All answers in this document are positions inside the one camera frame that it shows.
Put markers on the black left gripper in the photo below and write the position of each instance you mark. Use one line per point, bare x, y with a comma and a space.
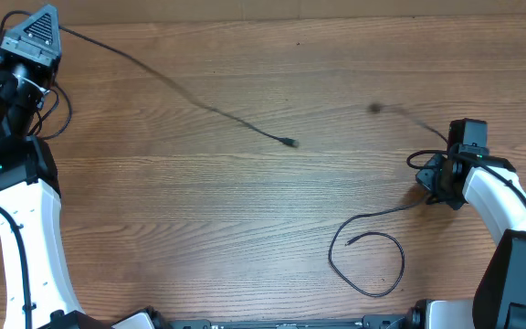
14, 47

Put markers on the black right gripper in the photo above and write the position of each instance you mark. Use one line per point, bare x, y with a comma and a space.
424, 178

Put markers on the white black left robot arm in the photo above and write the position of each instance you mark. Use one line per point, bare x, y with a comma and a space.
39, 293

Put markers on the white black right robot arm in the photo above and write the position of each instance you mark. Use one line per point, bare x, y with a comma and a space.
466, 173

